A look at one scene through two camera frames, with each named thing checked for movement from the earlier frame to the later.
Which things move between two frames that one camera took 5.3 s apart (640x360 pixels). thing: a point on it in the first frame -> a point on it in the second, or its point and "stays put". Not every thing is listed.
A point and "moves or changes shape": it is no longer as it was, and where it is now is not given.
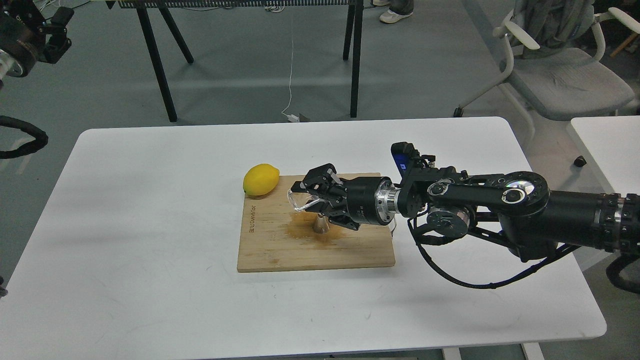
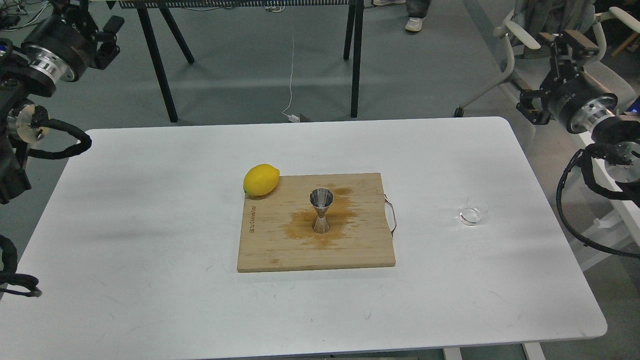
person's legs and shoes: (397, 9) -> (417, 10)
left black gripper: (21, 41) -> (63, 45)
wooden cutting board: (275, 237) stays put
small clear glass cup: (299, 201) moves or changes shape
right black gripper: (373, 200) -> (580, 102)
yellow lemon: (261, 179) stays put
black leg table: (141, 5) stays put
